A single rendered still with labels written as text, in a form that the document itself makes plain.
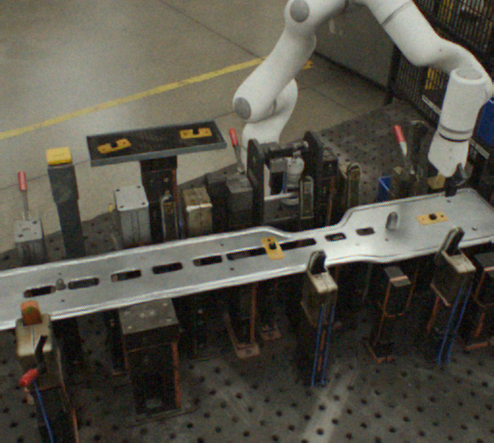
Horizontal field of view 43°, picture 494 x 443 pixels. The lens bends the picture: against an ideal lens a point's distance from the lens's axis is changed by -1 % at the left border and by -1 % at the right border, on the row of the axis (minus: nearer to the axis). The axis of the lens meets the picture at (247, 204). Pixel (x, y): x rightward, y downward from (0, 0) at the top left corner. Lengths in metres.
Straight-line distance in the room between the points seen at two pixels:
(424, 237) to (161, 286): 0.70
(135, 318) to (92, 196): 2.17
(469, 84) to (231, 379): 0.95
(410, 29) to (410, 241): 0.54
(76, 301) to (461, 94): 1.02
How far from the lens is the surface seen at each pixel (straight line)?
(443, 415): 1.75
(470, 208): 1.89
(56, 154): 1.74
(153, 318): 1.43
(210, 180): 1.70
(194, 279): 1.55
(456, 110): 1.60
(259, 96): 1.89
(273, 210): 1.81
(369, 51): 4.42
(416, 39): 1.59
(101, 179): 3.67
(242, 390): 1.71
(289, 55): 1.81
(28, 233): 1.65
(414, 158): 1.86
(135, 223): 1.62
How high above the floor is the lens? 2.07
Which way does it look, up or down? 37 degrees down
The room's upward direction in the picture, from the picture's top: 2 degrees clockwise
